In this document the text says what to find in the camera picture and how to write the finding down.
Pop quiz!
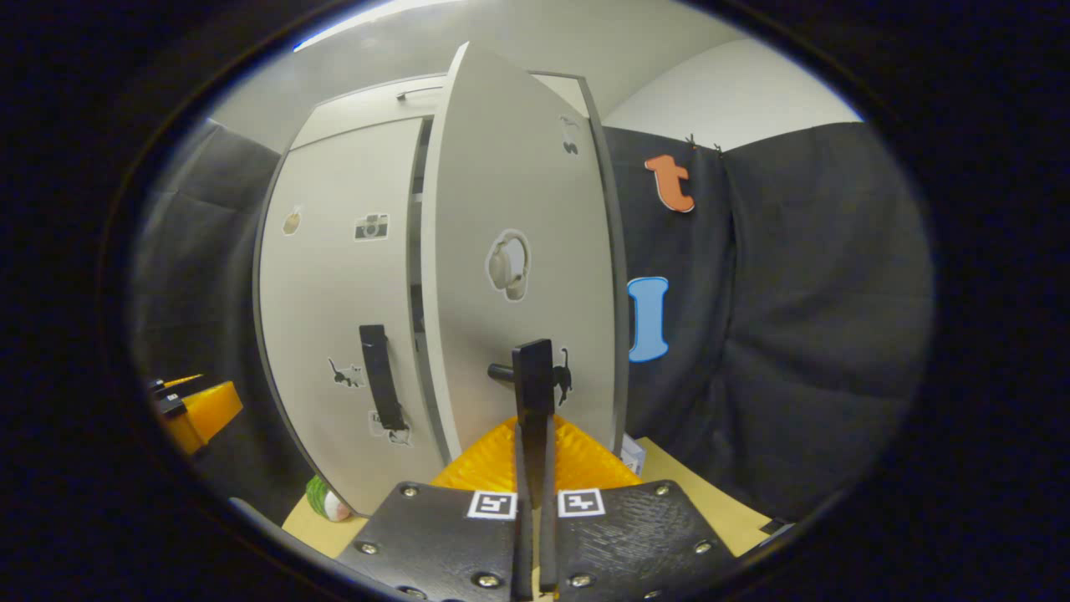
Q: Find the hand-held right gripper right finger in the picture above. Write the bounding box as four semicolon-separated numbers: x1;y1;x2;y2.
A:
538;415;741;602

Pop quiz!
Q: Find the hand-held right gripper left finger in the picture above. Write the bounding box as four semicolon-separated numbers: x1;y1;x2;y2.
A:
334;416;537;602

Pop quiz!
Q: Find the black door handle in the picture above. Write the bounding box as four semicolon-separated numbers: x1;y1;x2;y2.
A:
488;339;557;486
359;324;409;432

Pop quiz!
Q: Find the grey cabinet door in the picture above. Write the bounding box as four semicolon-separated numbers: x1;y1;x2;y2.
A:
420;42;621;465
257;117;448;518

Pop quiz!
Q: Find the grey double-door shoe cabinet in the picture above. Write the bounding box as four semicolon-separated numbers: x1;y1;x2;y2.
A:
251;71;629;519

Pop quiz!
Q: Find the grey cabinet drawer front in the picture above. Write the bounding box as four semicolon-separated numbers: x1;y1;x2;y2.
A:
288;74;590;151

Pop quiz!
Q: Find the black backdrop cloth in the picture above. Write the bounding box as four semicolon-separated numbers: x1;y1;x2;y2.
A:
125;117;310;503
604;121;935;523

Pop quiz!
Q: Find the green striped toy ball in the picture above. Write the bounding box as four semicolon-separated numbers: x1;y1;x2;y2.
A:
305;475;352;523

